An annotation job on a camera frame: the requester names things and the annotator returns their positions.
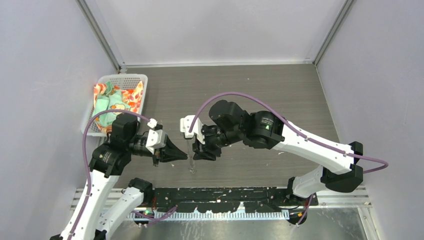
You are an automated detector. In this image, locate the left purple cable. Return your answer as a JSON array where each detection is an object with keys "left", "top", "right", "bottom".
[{"left": 67, "top": 110, "right": 178, "bottom": 240}]

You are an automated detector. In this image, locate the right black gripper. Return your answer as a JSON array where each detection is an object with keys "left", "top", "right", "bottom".
[{"left": 191, "top": 124, "right": 243, "bottom": 161}]

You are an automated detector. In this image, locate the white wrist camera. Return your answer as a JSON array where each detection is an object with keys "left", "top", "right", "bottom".
[
  {"left": 179, "top": 115, "right": 204, "bottom": 142},
  {"left": 145, "top": 118, "right": 168, "bottom": 155}
]

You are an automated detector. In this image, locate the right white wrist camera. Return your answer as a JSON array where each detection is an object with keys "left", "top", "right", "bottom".
[{"left": 179, "top": 115, "right": 204, "bottom": 142}]

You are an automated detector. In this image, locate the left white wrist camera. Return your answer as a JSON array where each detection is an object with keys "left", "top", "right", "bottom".
[{"left": 145, "top": 118, "right": 168, "bottom": 155}]

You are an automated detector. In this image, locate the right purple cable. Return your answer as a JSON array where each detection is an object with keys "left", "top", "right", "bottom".
[{"left": 188, "top": 92, "right": 389, "bottom": 227}]

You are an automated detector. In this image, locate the colourful patterned cloth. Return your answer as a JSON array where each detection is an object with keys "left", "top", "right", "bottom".
[{"left": 92, "top": 81, "right": 144, "bottom": 134}]

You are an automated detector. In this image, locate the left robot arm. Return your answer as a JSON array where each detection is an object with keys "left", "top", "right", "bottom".
[{"left": 51, "top": 110, "right": 188, "bottom": 240}]

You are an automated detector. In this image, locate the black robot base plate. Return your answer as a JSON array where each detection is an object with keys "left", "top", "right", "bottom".
[{"left": 142, "top": 186, "right": 309, "bottom": 214}]

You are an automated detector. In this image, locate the aluminium frame rail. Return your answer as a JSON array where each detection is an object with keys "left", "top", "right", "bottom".
[{"left": 70, "top": 186, "right": 373, "bottom": 211}]

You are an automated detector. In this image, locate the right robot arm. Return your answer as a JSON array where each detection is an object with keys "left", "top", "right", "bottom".
[{"left": 180, "top": 100, "right": 364, "bottom": 205}]

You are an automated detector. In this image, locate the purple cable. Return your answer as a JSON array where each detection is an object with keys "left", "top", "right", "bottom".
[
  {"left": 188, "top": 92, "right": 389, "bottom": 227},
  {"left": 67, "top": 110, "right": 178, "bottom": 240}
]

